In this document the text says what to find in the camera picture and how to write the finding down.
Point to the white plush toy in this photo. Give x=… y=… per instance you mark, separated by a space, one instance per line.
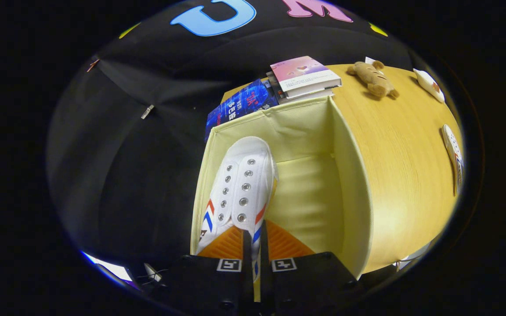
x=428 y=83

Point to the silver cloth clip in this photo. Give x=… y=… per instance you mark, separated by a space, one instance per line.
x=147 y=112

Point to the white striped canvas shoe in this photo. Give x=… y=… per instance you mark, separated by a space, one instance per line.
x=244 y=175
x=453 y=153

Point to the brown plush toy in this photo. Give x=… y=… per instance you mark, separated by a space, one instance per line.
x=374 y=78

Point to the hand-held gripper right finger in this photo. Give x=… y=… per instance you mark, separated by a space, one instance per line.
x=265 y=272

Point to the black backdrop cloth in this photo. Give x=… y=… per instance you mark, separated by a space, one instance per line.
x=125 y=175

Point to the pink book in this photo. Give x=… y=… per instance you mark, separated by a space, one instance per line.
x=299 y=70

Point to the grey book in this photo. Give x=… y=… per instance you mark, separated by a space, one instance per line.
x=310 y=94

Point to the cream fabric storage box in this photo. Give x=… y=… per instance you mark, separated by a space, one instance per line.
x=305 y=193

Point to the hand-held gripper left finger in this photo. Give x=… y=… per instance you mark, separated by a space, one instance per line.
x=247 y=272

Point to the blue book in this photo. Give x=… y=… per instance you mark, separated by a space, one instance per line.
x=244 y=103

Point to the lit computer monitor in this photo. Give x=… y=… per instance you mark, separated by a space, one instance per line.
x=112 y=267

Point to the red cloth clip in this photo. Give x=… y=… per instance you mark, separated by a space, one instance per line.
x=93 y=66

